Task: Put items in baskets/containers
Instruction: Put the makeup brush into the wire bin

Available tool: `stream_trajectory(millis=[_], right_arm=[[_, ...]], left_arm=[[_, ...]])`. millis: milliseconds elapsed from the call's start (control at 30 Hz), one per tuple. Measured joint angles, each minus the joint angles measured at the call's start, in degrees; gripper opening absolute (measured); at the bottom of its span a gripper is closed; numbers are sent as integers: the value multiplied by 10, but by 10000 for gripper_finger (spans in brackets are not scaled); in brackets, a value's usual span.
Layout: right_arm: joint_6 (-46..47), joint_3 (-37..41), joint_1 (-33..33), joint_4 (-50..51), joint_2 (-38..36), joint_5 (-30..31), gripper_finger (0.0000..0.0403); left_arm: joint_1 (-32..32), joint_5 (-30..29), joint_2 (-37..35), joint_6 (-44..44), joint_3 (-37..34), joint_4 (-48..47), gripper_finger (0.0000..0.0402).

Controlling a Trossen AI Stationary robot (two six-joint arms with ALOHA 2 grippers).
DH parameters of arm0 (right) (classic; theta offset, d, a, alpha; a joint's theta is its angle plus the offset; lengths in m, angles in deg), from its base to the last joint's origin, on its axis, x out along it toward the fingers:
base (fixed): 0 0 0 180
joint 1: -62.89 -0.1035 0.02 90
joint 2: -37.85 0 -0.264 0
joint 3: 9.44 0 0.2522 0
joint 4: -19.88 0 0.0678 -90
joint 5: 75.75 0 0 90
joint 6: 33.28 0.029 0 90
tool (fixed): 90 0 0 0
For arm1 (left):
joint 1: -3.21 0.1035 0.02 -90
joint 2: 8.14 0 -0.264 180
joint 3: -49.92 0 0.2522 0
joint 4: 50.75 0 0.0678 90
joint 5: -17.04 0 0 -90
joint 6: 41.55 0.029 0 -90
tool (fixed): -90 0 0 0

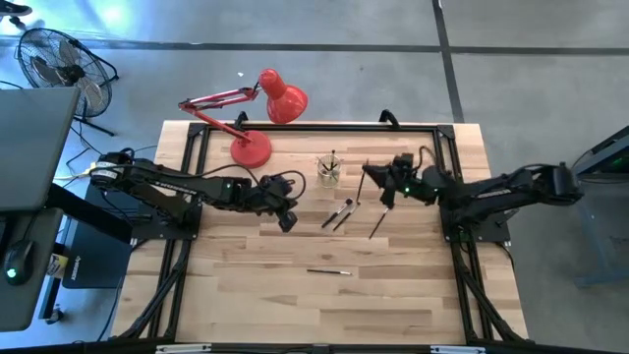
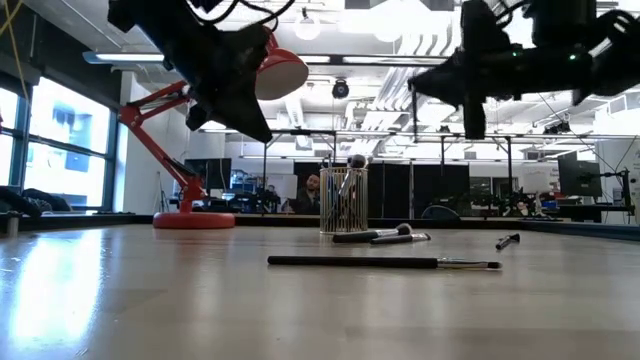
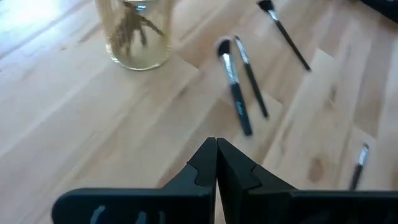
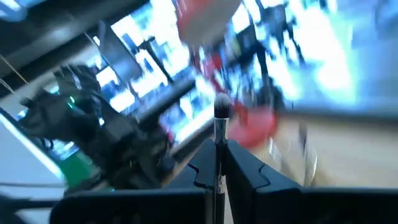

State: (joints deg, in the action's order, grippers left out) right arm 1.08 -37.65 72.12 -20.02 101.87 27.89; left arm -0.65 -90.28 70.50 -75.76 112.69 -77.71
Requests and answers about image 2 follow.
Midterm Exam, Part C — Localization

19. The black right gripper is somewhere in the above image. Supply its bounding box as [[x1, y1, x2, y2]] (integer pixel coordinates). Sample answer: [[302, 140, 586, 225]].
[[407, 0, 594, 140]]

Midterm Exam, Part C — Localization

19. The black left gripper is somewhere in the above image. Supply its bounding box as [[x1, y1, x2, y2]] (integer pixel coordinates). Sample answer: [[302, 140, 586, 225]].
[[164, 24, 274, 144]]

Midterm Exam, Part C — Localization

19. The medium round-head makeup brush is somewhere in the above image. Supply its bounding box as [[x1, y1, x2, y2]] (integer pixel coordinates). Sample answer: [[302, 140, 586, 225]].
[[332, 222, 414, 245]]

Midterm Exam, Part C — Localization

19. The long black eyeshadow brush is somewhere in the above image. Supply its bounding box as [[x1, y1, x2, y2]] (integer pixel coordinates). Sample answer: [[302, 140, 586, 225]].
[[266, 255, 502, 272]]

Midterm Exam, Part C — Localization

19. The black computer monitor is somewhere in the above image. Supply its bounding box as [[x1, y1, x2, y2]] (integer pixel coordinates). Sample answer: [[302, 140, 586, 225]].
[[557, 150, 604, 199], [183, 157, 233, 192]]

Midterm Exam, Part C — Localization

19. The red desk lamp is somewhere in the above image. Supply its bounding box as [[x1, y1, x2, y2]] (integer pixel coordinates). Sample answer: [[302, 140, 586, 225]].
[[118, 27, 310, 231]]

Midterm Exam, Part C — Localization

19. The person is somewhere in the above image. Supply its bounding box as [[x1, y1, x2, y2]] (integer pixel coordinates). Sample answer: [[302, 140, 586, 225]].
[[292, 172, 322, 216]]

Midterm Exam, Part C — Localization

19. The black chair back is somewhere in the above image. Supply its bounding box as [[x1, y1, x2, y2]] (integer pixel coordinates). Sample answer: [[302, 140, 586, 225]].
[[420, 204, 462, 221]]

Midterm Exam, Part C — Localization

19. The black bag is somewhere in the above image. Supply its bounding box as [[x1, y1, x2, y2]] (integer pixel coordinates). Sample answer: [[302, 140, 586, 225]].
[[0, 184, 72, 217]]

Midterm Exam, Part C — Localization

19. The distant black workcell frame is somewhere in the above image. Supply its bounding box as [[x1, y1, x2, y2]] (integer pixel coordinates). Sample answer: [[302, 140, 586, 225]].
[[260, 127, 516, 217]]

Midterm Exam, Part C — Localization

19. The white ring ceiling light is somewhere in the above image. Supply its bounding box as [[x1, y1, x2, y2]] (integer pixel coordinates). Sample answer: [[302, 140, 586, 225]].
[[292, 13, 322, 42]]

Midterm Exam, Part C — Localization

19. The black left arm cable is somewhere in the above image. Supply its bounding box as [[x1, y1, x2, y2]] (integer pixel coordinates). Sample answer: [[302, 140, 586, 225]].
[[187, 0, 298, 27]]

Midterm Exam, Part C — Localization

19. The black aluminium table frame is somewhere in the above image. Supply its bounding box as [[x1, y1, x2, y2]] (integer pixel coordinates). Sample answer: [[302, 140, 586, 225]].
[[0, 212, 640, 242]]

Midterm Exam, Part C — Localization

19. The gold wire brush cup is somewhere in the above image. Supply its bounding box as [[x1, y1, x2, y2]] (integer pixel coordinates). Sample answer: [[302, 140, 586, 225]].
[[318, 166, 369, 235]]

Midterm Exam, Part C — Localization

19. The small grey post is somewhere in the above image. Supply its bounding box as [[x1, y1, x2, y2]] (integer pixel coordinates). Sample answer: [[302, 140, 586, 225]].
[[3, 210, 24, 239]]

